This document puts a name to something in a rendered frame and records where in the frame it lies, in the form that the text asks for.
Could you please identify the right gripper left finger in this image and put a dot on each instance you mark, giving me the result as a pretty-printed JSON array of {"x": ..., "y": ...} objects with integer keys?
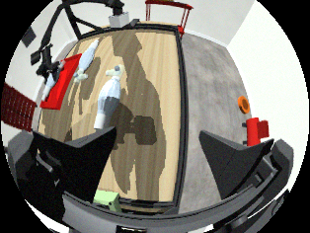
[{"x": 81, "y": 160}]

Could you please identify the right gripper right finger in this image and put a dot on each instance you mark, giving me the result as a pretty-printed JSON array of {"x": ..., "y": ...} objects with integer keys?
[{"x": 230, "y": 162}]

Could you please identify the red tray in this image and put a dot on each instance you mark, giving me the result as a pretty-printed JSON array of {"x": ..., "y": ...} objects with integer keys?
[{"x": 52, "y": 101}]

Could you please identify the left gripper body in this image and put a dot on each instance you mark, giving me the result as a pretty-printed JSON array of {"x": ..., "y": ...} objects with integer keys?
[{"x": 48, "y": 61}]

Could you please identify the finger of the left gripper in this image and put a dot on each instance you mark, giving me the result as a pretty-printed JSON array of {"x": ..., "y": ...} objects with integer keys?
[
  {"x": 45, "y": 75},
  {"x": 54, "y": 73}
]

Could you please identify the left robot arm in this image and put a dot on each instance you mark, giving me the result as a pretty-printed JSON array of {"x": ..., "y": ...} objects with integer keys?
[{"x": 36, "y": 56}]

